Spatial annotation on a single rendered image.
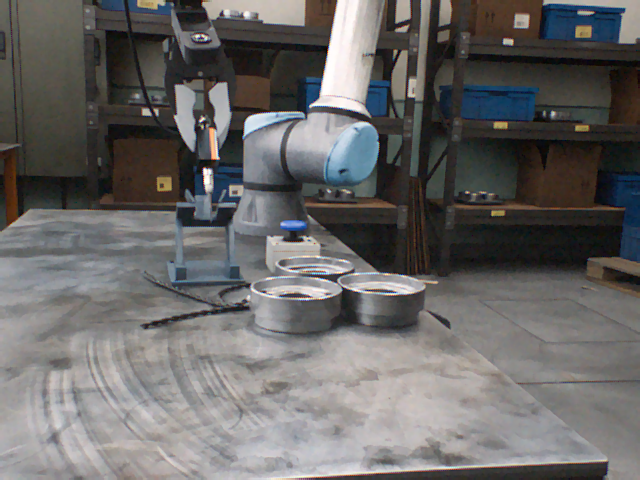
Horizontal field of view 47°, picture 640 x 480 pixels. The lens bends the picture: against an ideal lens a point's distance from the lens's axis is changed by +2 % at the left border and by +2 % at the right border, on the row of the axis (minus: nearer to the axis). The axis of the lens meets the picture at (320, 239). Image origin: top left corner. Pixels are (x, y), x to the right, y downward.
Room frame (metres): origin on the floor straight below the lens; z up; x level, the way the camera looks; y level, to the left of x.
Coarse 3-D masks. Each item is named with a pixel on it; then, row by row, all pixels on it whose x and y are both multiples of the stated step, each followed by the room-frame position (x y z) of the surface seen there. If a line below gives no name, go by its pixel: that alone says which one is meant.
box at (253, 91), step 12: (228, 48) 4.67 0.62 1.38; (240, 60) 4.67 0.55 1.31; (252, 60) 4.69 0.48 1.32; (276, 60) 4.37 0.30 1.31; (240, 72) 4.66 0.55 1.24; (252, 72) 4.68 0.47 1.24; (204, 84) 4.37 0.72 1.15; (240, 84) 4.29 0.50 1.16; (252, 84) 4.30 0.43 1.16; (264, 84) 4.32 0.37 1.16; (204, 96) 4.40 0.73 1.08; (240, 96) 4.28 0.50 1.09; (252, 96) 4.29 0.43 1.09; (264, 96) 4.31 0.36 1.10; (204, 108) 4.44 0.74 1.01; (240, 108) 4.31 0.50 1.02; (252, 108) 4.32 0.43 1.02; (264, 108) 4.31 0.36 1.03
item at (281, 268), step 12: (276, 264) 0.91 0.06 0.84; (288, 264) 0.95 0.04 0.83; (300, 264) 0.96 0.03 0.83; (312, 264) 0.97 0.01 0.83; (324, 264) 0.97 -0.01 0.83; (336, 264) 0.96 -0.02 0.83; (348, 264) 0.94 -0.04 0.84; (276, 276) 0.90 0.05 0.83; (300, 276) 0.87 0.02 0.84; (312, 276) 0.87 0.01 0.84; (324, 276) 0.87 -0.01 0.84; (336, 276) 0.87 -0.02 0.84
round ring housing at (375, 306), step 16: (368, 272) 0.88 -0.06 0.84; (352, 288) 0.79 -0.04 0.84; (368, 288) 0.85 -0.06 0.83; (384, 288) 0.85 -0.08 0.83; (400, 288) 0.86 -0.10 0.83; (416, 288) 0.85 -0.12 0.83; (352, 304) 0.79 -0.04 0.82; (368, 304) 0.78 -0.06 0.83; (384, 304) 0.78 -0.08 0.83; (400, 304) 0.78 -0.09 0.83; (416, 304) 0.80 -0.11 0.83; (352, 320) 0.80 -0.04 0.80; (368, 320) 0.79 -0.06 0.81; (384, 320) 0.79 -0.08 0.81; (400, 320) 0.79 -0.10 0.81; (416, 320) 0.81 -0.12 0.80
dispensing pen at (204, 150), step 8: (200, 120) 1.01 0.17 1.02; (208, 120) 1.02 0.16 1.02; (208, 128) 1.01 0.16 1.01; (200, 136) 0.98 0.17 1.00; (208, 136) 0.98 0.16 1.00; (200, 144) 0.97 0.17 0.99; (208, 144) 0.98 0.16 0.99; (200, 152) 0.97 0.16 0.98; (208, 152) 0.97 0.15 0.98; (200, 160) 0.96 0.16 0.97; (208, 160) 0.97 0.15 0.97; (200, 168) 0.98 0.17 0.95; (208, 168) 0.97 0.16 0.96; (208, 176) 0.97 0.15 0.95; (208, 184) 0.96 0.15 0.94; (208, 192) 0.96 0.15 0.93; (208, 200) 0.95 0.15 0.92
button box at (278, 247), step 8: (272, 240) 1.05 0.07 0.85; (280, 240) 1.06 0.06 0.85; (288, 240) 1.05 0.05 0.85; (296, 240) 1.05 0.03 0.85; (304, 240) 1.07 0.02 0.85; (312, 240) 1.07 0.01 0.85; (272, 248) 1.03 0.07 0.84; (280, 248) 1.02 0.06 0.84; (288, 248) 1.02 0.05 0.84; (296, 248) 1.03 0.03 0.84; (304, 248) 1.03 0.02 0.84; (312, 248) 1.03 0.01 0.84; (272, 256) 1.02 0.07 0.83; (280, 256) 1.02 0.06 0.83; (288, 256) 1.02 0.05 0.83; (296, 256) 1.03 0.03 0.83; (272, 264) 1.02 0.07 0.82; (272, 272) 1.02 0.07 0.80
